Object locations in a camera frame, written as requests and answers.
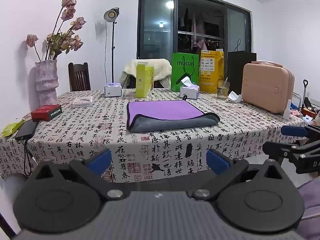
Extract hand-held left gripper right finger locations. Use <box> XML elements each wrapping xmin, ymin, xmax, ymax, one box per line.
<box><xmin>188</xmin><ymin>148</ymin><xmax>287</xmax><ymax>202</ymax></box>

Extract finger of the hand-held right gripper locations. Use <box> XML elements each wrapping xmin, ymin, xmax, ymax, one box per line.
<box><xmin>262</xmin><ymin>141</ymin><xmax>314</xmax><ymax>167</ymax></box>
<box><xmin>281</xmin><ymin>124</ymin><xmax>320</xmax><ymax>141</ymax></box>

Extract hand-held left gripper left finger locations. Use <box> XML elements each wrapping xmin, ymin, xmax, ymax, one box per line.
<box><xmin>32</xmin><ymin>148</ymin><xmax>127</xmax><ymax>202</ymax></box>

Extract purple and grey towel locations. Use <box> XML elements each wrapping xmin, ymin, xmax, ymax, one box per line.
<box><xmin>126</xmin><ymin>99</ymin><xmax>220</xmax><ymax>133</ymax></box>

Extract small white bottle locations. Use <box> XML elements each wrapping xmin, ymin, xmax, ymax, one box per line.
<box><xmin>284</xmin><ymin>99</ymin><xmax>292</xmax><ymax>120</ymax></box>

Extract calligraphy print tablecloth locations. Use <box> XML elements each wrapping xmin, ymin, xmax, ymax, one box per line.
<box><xmin>0</xmin><ymin>88</ymin><xmax>310</xmax><ymax>183</ymax></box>

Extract person's purple clothing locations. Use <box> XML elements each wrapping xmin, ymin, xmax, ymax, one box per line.
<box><xmin>297</xmin><ymin>177</ymin><xmax>320</xmax><ymax>240</ymax></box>

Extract pink hard case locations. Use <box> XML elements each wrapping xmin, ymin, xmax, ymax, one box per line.
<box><xmin>241</xmin><ymin>60</ymin><xmax>295</xmax><ymax>114</ymax></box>

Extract flat white box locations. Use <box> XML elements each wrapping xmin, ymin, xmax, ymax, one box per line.
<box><xmin>71</xmin><ymin>96</ymin><xmax>93</xmax><ymax>109</ymax></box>

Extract crumpled white tissue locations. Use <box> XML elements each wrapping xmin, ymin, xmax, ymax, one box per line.
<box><xmin>228</xmin><ymin>92</ymin><xmax>242</xmax><ymax>103</ymax></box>

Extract glass cup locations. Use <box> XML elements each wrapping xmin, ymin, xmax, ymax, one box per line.
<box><xmin>217</xmin><ymin>77</ymin><xmax>231</xmax><ymax>100</ymax></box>

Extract red box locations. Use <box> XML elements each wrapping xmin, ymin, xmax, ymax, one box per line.
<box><xmin>31</xmin><ymin>104</ymin><xmax>62</xmax><ymax>122</ymax></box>

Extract purple and white tissue box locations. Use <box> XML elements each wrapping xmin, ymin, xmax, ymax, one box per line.
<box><xmin>179</xmin><ymin>77</ymin><xmax>200</xmax><ymax>99</ymax></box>

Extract black box speaker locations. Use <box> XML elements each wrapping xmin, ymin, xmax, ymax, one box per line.
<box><xmin>227</xmin><ymin>39</ymin><xmax>257</xmax><ymax>93</ymax></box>

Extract dark wooden chair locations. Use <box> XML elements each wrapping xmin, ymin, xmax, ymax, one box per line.
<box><xmin>68</xmin><ymin>62</ymin><xmax>91</xmax><ymax>92</ymax></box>

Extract yellow paper bag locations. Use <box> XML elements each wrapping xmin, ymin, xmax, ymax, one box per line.
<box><xmin>199</xmin><ymin>50</ymin><xmax>225</xmax><ymax>93</ymax></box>

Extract yellow-green carton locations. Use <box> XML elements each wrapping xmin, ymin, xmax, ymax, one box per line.
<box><xmin>135</xmin><ymin>61</ymin><xmax>155</xmax><ymax>98</ymax></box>

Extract green snack packet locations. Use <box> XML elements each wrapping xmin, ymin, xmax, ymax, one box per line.
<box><xmin>2</xmin><ymin>119</ymin><xmax>25</xmax><ymax>137</ymax></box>

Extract pink mottled vase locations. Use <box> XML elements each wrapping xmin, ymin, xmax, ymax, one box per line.
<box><xmin>34</xmin><ymin>59</ymin><xmax>58</xmax><ymax>106</ymax></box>

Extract green paper bag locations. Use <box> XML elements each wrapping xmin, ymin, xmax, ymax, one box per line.
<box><xmin>171</xmin><ymin>52</ymin><xmax>200</xmax><ymax>92</ymax></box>

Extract cream fleece blanket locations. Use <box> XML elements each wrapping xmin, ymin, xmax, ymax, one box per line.
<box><xmin>122</xmin><ymin>59</ymin><xmax>172</xmax><ymax>89</ymax></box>

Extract dried roses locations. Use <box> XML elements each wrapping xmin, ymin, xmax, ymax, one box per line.
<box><xmin>26</xmin><ymin>0</ymin><xmax>87</xmax><ymax>62</ymax></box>

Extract hanging clothes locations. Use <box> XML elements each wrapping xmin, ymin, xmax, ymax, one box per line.
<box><xmin>179</xmin><ymin>7</ymin><xmax>208</xmax><ymax>51</ymax></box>

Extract black framed sliding door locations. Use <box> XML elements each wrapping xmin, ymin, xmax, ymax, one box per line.
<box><xmin>137</xmin><ymin>0</ymin><xmax>252</xmax><ymax>61</ymax></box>

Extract studio lamp on stand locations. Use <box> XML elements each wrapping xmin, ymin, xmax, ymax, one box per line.
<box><xmin>104</xmin><ymin>7</ymin><xmax>120</xmax><ymax>84</ymax></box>

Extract black handle tool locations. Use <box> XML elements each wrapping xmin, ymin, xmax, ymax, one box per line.
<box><xmin>301</xmin><ymin>79</ymin><xmax>309</xmax><ymax>108</ymax></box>

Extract black cable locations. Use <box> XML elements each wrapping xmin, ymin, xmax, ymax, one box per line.
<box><xmin>22</xmin><ymin>140</ymin><xmax>34</xmax><ymax>177</ymax></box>

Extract black phone with cable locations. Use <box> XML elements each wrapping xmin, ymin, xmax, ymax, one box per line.
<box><xmin>14</xmin><ymin>120</ymin><xmax>39</xmax><ymax>141</ymax></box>

